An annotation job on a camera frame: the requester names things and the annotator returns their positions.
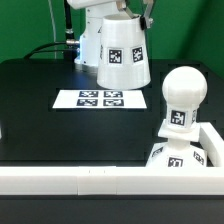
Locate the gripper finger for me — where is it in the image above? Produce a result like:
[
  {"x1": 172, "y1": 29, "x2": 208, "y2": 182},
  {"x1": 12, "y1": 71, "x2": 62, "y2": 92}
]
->
[
  {"x1": 116, "y1": 0, "x2": 134, "y2": 19},
  {"x1": 140, "y1": 0, "x2": 154, "y2": 30}
]

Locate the white lamp shade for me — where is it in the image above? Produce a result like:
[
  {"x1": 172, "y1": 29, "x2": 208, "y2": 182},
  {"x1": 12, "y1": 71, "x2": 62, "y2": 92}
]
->
[{"x1": 97, "y1": 14, "x2": 151, "y2": 90}]

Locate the white lamp bulb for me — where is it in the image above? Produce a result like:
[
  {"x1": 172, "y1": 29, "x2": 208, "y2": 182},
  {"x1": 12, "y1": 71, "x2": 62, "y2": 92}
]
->
[{"x1": 162, "y1": 66, "x2": 207, "y2": 132}]

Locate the white lamp base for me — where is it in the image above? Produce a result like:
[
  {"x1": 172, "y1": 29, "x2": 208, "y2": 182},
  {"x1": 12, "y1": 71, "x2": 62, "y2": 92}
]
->
[{"x1": 146, "y1": 120, "x2": 207, "y2": 168}]

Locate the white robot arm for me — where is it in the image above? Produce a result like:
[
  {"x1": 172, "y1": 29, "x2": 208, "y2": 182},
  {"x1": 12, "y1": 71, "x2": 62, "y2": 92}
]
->
[{"x1": 66, "y1": 0, "x2": 134, "y2": 73}]

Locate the paper sheet with markers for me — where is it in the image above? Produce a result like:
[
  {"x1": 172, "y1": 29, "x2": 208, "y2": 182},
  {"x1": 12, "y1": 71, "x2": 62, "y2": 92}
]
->
[{"x1": 53, "y1": 90, "x2": 147, "y2": 109}]

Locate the black cable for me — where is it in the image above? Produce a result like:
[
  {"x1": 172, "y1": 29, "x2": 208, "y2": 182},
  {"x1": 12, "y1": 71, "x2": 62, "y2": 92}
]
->
[{"x1": 23, "y1": 0, "x2": 81, "y2": 60}]

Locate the white fence wall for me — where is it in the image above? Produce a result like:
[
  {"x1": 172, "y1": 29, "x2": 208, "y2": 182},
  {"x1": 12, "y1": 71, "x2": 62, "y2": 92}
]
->
[{"x1": 0, "y1": 122, "x2": 224, "y2": 195}]

